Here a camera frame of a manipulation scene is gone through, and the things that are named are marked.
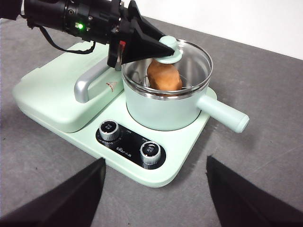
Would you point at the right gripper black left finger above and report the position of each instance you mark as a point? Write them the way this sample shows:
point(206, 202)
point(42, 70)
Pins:
point(59, 203)

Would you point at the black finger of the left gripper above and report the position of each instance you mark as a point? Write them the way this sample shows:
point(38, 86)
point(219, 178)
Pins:
point(144, 49)
point(146, 26)

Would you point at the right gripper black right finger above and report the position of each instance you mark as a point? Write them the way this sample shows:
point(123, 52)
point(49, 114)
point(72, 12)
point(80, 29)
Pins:
point(255, 203)

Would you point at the glass lid with green knob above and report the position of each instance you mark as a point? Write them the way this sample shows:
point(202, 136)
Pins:
point(169, 42)

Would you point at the brown potato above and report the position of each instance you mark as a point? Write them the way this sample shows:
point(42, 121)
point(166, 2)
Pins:
point(165, 76)

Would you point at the steel steamer insert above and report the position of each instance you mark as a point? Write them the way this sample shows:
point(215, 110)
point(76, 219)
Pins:
point(198, 71)

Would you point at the silver control knob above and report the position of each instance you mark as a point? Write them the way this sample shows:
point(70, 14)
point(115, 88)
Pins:
point(109, 130)
point(150, 152)

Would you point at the mint green breakfast machine base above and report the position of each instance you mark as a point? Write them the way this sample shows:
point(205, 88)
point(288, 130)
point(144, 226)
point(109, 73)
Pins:
point(180, 151)

